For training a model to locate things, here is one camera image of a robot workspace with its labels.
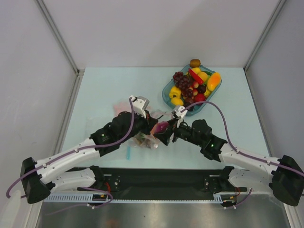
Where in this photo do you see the yellow lemon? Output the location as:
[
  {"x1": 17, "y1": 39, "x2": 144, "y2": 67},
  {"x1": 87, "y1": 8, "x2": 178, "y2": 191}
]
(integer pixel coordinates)
[{"x1": 192, "y1": 67, "x2": 208, "y2": 82}]

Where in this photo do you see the dark red grape bunch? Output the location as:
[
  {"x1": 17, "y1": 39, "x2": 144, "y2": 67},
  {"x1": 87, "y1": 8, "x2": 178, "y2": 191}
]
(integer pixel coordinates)
[{"x1": 172, "y1": 72, "x2": 193, "y2": 97}]

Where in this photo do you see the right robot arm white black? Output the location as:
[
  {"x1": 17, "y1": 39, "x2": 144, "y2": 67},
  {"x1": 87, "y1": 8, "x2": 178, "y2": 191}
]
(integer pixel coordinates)
[{"x1": 153, "y1": 119, "x2": 304, "y2": 207}]

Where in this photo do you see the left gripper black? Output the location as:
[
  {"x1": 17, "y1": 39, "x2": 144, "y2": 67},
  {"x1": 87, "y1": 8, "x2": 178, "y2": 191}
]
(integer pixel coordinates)
[{"x1": 119, "y1": 109, "x2": 158, "y2": 143}]

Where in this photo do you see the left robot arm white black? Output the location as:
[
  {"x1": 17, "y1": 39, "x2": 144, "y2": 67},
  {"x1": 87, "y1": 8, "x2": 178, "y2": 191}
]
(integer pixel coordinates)
[{"x1": 20, "y1": 112, "x2": 158, "y2": 204}]

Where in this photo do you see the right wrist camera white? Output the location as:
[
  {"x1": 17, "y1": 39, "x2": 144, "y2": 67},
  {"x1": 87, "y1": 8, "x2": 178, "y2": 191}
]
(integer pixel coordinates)
[{"x1": 171, "y1": 105, "x2": 188, "y2": 120}]

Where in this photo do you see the purple cable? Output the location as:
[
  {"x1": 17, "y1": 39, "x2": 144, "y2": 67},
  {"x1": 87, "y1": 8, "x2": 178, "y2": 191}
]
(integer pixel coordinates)
[
  {"x1": 6, "y1": 97, "x2": 137, "y2": 209},
  {"x1": 181, "y1": 101, "x2": 304, "y2": 209}
]

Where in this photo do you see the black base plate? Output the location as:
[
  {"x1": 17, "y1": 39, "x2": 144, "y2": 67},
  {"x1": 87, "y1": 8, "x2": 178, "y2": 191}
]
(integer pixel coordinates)
[{"x1": 68, "y1": 166, "x2": 247, "y2": 201}]

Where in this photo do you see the right aluminium frame post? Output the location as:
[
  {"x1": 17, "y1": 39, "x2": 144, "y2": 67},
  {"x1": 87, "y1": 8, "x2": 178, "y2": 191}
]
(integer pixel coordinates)
[{"x1": 244, "y1": 0, "x2": 287, "y2": 72}]

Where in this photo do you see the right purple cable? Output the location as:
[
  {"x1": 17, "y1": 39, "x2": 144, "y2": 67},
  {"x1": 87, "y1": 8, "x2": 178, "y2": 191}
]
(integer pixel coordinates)
[{"x1": 181, "y1": 101, "x2": 304, "y2": 209}]

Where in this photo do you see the red apple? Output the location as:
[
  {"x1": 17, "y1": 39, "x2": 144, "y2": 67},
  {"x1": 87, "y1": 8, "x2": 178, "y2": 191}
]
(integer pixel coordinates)
[{"x1": 193, "y1": 93, "x2": 206, "y2": 103}]

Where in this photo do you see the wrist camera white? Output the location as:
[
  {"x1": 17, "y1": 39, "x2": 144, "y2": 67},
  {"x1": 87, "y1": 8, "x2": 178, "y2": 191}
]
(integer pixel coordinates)
[
  {"x1": 129, "y1": 95, "x2": 150, "y2": 119},
  {"x1": 171, "y1": 105, "x2": 188, "y2": 120}
]

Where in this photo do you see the brown longan bunch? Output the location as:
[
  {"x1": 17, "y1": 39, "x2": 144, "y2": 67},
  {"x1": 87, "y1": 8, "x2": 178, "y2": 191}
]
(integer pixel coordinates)
[{"x1": 133, "y1": 134, "x2": 155, "y2": 149}]

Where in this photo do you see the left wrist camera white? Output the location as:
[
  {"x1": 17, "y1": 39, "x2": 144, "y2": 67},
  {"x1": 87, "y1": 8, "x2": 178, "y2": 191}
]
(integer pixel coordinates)
[{"x1": 129, "y1": 95, "x2": 150, "y2": 119}]

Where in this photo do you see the red chili pepper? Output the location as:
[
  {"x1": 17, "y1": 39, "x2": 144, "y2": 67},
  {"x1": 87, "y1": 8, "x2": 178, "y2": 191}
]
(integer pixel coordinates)
[{"x1": 188, "y1": 68, "x2": 204, "y2": 85}]

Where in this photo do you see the left aluminium frame post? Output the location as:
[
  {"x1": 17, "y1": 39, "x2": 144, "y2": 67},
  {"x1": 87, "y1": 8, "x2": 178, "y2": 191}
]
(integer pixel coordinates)
[{"x1": 34, "y1": 0, "x2": 79, "y2": 75}]

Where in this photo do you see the brown kiwi fruit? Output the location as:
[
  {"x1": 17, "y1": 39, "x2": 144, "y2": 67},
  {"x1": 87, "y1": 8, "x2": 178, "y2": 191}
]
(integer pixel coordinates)
[{"x1": 189, "y1": 59, "x2": 201, "y2": 68}]

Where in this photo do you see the aluminium frame post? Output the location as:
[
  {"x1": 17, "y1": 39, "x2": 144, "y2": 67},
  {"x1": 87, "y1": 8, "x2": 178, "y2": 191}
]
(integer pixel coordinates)
[
  {"x1": 244, "y1": 0, "x2": 287, "y2": 72},
  {"x1": 34, "y1": 0, "x2": 79, "y2": 75}
]

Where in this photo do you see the clear zip bag pink zipper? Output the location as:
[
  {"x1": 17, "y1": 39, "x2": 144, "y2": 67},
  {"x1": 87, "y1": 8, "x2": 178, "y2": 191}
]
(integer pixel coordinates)
[{"x1": 85, "y1": 108, "x2": 174, "y2": 162}]

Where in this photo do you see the pink dotted zip bag stack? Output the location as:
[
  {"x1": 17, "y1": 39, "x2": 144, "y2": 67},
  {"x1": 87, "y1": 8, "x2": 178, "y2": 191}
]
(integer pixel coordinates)
[{"x1": 113, "y1": 101, "x2": 131, "y2": 116}]

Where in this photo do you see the blue zipper bag strip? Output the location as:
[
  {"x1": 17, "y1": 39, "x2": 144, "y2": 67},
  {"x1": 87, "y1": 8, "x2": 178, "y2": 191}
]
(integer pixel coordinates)
[{"x1": 126, "y1": 146, "x2": 131, "y2": 160}]

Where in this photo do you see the orange mango piece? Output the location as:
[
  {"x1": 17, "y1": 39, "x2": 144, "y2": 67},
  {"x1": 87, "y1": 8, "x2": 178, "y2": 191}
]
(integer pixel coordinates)
[{"x1": 207, "y1": 72, "x2": 221, "y2": 91}]

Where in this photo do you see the white slotted cable duct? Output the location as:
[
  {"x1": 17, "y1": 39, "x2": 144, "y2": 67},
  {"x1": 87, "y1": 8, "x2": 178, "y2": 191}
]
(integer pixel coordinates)
[{"x1": 43, "y1": 192, "x2": 237, "y2": 204}]

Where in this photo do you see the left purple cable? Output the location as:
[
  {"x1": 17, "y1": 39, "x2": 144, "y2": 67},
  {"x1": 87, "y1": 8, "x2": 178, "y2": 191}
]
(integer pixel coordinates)
[{"x1": 6, "y1": 97, "x2": 137, "y2": 209}]

